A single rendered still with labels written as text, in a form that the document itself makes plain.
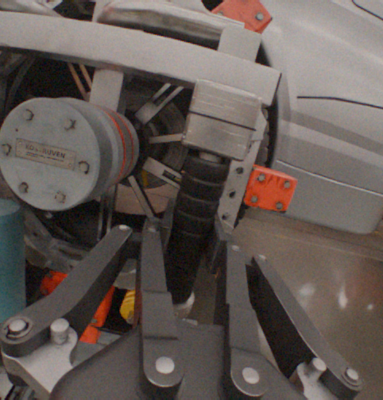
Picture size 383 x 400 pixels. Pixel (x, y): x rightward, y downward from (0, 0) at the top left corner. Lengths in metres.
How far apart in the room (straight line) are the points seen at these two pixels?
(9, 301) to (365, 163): 0.95
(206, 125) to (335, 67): 0.65
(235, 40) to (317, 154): 0.57
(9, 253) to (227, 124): 0.37
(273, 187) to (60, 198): 0.33
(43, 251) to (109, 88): 0.34
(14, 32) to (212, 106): 0.18
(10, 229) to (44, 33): 0.28
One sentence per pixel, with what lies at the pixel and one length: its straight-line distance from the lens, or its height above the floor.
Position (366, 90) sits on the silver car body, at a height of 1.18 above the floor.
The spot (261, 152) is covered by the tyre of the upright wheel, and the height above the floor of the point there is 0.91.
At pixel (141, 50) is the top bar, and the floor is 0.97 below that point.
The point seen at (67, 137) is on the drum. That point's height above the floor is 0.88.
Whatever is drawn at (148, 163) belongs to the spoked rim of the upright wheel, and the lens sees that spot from 0.50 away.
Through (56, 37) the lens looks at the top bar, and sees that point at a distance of 0.24.
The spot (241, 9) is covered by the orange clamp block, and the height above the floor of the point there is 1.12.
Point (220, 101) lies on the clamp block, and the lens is 0.17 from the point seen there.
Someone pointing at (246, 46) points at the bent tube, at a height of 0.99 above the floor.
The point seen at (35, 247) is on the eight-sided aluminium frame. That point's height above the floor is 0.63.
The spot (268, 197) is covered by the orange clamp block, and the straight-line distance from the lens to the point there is 0.42.
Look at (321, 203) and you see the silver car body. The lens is 0.79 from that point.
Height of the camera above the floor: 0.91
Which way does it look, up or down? 16 degrees down
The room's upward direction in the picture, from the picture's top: 15 degrees clockwise
